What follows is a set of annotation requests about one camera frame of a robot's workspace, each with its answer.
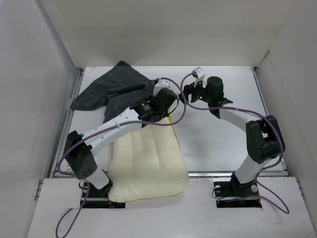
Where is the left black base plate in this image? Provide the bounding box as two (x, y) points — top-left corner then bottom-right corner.
(79, 181), (126, 209)

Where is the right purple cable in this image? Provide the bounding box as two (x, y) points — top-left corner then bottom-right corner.
(181, 71), (290, 215)

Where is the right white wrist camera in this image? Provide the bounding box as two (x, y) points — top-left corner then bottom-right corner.
(192, 67), (206, 87)

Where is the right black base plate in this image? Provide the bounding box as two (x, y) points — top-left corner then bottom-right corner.
(212, 180), (262, 208)

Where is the dark grey checked pillowcase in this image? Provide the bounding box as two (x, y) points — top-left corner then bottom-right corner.
(70, 61), (156, 122)

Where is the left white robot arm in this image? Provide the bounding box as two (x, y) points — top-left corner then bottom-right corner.
(64, 88), (179, 197)

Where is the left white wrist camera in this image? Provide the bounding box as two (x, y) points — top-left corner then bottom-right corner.
(153, 78), (176, 97)

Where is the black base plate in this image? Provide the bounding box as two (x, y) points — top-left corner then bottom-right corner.
(79, 181), (126, 209)
(212, 180), (262, 208)

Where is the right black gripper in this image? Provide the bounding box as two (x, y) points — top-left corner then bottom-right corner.
(178, 77), (212, 105)

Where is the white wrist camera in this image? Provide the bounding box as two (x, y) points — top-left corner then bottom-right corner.
(153, 78), (176, 97)
(192, 67), (206, 87)

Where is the purple cable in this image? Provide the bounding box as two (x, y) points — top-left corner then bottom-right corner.
(181, 71), (290, 215)
(55, 77), (188, 236)

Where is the cream yellow pillow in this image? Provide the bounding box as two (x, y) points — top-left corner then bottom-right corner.
(108, 118), (189, 202)

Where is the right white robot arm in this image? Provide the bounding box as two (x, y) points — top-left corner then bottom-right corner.
(181, 76), (285, 195)

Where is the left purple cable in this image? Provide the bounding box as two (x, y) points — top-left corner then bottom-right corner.
(55, 77), (188, 236)

